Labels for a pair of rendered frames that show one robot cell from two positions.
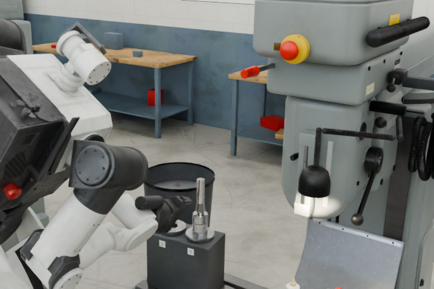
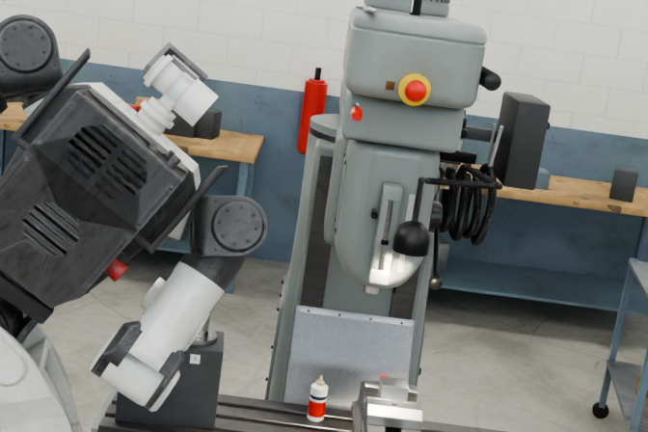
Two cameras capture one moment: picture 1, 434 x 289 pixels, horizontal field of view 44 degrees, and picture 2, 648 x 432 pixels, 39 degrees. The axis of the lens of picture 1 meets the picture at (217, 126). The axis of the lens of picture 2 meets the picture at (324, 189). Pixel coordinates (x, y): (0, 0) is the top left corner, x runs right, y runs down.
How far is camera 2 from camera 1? 0.93 m
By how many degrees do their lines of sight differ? 32
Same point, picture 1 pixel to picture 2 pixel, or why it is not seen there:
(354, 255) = (358, 345)
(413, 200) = (424, 268)
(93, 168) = (241, 229)
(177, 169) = not seen: outside the picture
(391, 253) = (401, 336)
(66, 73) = (161, 111)
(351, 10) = (475, 51)
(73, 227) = (196, 310)
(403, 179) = not seen: hidden behind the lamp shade
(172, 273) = not seen: hidden behind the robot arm
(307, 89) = (397, 135)
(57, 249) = (175, 341)
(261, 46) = (369, 84)
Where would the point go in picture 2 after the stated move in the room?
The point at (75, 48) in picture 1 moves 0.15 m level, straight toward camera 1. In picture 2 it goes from (179, 78) to (240, 95)
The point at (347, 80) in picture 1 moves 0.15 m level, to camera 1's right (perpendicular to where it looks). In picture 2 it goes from (445, 125) to (500, 127)
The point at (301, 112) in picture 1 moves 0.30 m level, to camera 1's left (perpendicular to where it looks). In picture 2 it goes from (378, 162) to (249, 159)
